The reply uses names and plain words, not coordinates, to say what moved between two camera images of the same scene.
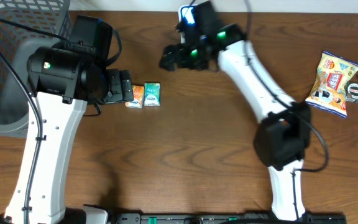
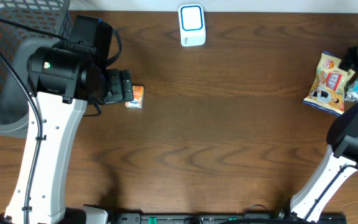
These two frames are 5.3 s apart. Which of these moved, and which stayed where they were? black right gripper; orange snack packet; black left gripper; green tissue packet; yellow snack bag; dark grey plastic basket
Moved: black right gripper; green tissue packet
Stayed: orange snack packet; dark grey plastic basket; black left gripper; yellow snack bag
